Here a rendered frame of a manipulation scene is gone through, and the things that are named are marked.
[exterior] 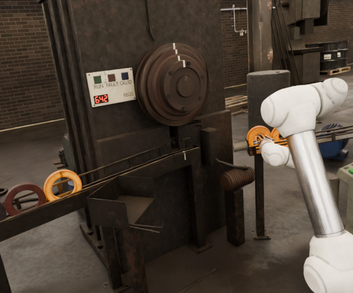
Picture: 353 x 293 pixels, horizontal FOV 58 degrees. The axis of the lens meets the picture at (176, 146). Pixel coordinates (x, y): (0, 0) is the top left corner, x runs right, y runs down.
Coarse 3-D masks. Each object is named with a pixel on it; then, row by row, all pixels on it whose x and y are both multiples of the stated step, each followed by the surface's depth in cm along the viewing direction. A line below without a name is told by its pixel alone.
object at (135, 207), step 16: (128, 176) 163; (96, 192) 149; (112, 192) 162; (128, 192) 167; (144, 192) 163; (96, 208) 143; (112, 208) 139; (128, 208) 156; (144, 208) 154; (96, 224) 146; (112, 224) 142; (128, 224) 139; (128, 240) 159; (128, 256) 162; (144, 272) 168; (144, 288) 169
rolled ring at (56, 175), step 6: (54, 174) 158; (60, 174) 159; (66, 174) 161; (72, 174) 162; (48, 180) 157; (54, 180) 158; (78, 180) 164; (48, 186) 157; (78, 186) 165; (48, 192) 158; (72, 192) 166; (48, 198) 158; (54, 198) 160
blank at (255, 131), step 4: (252, 128) 204; (256, 128) 202; (260, 128) 202; (264, 128) 202; (248, 132) 206; (252, 132) 203; (256, 132) 203; (260, 132) 203; (264, 132) 203; (268, 132) 203; (248, 136) 204; (252, 136) 204; (248, 140) 205; (252, 140) 205; (252, 144) 206; (256, 144) 206
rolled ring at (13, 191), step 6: (18, 186) 150; (24, 186) 152; (30, 186) 153; (36, 186) 154; (12, 192) 149; (18, 192) 151; (36, 192) 155; (42, 192) 157; (6, 198) 148; (12, 198) 150; (42, 198) 157; (6, 204) 149; (42, 204) 158; (6, 210) 150; (12, 210) 151; (18, 210) 155; (18, 216) 153
